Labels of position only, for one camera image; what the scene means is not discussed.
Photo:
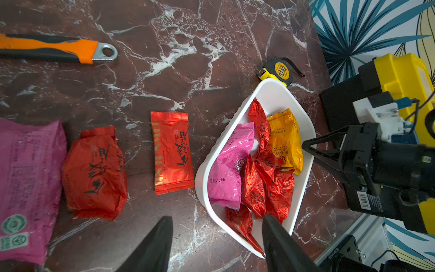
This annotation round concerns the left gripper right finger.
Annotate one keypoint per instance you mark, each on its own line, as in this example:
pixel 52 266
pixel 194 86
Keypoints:
pixel 282 253

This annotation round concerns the orange handled adjustable wrench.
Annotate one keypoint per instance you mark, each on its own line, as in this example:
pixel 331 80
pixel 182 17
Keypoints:
pixel 55 49

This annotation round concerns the magenta tea bag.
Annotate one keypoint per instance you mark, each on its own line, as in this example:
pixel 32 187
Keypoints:
pixel 224 180
pixel 31 161

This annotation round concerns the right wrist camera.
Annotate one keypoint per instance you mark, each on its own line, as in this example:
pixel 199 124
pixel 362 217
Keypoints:
pixel 384 110

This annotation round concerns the red tea bag pile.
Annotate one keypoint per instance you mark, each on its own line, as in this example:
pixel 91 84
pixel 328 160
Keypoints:
pixel 266 190

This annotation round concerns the yellow black tape measure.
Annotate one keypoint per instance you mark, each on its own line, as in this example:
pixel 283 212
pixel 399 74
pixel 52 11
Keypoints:
pixel 281 69

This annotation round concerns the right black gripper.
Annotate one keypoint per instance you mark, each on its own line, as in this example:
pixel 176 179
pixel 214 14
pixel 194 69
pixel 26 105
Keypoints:
pixel 391 180

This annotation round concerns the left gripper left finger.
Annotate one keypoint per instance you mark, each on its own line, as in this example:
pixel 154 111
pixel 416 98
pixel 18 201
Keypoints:
pixel 153 253

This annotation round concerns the white plastic storage box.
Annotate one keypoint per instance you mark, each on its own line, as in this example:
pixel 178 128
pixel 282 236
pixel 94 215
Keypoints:
pixel 275 98

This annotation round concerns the yellow black toolbox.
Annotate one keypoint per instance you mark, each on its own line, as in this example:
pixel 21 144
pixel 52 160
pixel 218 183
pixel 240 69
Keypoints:
pixel 404 76

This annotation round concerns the red tea bag in box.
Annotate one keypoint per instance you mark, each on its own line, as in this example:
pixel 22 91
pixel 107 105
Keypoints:
pixel 262 128

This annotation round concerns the small yellow tea bag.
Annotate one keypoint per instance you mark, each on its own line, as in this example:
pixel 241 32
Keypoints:
pixel 285 140

